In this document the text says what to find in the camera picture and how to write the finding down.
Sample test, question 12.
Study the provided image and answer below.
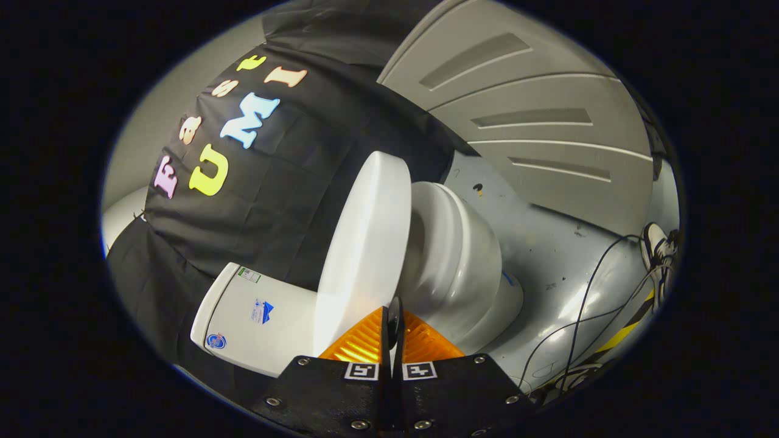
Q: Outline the thin black cable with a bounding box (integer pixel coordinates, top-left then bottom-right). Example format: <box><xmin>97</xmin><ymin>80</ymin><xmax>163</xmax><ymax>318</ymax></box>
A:
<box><xmin>560</xmin><ymin>234</ymin><xmax>645</xmax><ymax>390</ymax></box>
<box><xmin>520</xmin><ymin>265</ymin><xmax>670</xmax><ymax>390</ymax></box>

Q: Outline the black backdrop cloth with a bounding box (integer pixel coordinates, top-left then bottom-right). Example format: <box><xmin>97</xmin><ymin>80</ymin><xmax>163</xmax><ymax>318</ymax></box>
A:
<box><xmin>107</xmin><ymin>0</ymin><xmax>472</xmax><ymax>396</ymax></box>

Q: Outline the white toilet bowl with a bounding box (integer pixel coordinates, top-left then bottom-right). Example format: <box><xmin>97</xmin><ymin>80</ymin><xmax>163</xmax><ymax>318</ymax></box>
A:
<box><xmin>396</xmin><ymin>181</ymin><xmax>524</xmax><ymax>356</ymax></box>

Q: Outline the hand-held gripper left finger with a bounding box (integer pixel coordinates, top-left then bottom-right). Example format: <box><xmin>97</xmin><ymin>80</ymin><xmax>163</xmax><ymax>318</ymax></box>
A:
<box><xmin>248</xmin><ymin>297</ymin><xmax>396</xmax><ymax>438</ymax></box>

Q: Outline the black white sneaker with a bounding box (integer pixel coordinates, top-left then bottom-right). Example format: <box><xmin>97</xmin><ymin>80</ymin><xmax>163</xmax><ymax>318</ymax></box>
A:
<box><xmin>641</xmin><ymin>222</ymin><xmax>680</xmax><ymax>290</ymax></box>

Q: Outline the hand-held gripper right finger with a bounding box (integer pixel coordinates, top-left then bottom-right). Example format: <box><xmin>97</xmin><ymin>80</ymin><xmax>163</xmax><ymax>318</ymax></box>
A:
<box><xmin>393</xmin><ymin>296</ymin><xmax>537</xmax><ymax>438</ymax></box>

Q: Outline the white bathtub with ribbed side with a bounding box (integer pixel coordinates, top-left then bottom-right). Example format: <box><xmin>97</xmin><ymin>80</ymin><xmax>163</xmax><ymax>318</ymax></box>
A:
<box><xmin>377</xmin><ymin>0</ymin><xmax>655</xmax><ymax>238</ymax></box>

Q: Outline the yellow black floor tape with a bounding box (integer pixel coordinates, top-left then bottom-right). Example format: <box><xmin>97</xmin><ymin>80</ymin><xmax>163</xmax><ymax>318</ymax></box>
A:
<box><xmin>593</xmin><ymin>289</ymin><xmax>658</xmax><ymax>360</ymax></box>

